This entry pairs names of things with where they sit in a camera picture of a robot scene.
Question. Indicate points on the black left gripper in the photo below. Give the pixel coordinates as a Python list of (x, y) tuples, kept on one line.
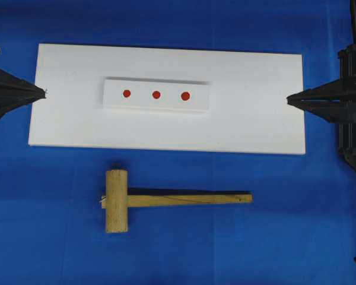
[(16, 92)]

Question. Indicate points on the small white raised block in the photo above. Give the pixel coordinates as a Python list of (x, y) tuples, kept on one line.
[(141, 95)]

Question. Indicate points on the large white foam board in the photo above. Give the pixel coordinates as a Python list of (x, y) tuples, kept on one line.
[(248, 110)]

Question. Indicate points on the wooden mallet hammer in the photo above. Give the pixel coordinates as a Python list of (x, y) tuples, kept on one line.
[(118, 198)]

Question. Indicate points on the middle red dot mark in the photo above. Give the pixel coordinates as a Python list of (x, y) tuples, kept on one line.
[(156, 94)]

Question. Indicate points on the red dot mark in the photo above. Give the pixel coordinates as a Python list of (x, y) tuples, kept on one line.
[(156, 94), (126, 93), (185, 96)]

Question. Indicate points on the right red dot mark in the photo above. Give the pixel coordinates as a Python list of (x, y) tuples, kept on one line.
[(185, 96)]

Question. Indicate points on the left red dot mark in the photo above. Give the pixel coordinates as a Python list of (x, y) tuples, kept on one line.
[(126, 93)]

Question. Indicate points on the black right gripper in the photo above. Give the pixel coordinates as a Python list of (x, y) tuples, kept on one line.
[(331, 91)]

